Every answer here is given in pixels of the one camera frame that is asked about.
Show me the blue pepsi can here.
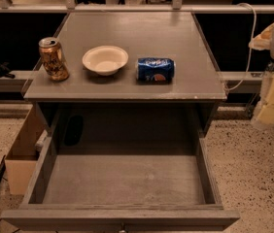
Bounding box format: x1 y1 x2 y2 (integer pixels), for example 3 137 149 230
136 57 176 82

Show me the gold beverage can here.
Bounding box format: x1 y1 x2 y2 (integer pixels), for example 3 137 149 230
39 37 69 82

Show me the grey open top drawer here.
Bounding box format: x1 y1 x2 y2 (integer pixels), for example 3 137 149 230
1 134 240 232

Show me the white paper bowl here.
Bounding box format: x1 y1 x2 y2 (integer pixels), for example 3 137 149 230
82 46 128 76

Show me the grey cabinet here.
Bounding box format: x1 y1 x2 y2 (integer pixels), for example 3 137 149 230
25 12 226 148

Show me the cardboard box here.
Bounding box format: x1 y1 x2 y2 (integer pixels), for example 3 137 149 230
5 107 45 195

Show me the white cable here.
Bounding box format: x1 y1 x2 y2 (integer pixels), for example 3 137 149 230
223 2 257 93

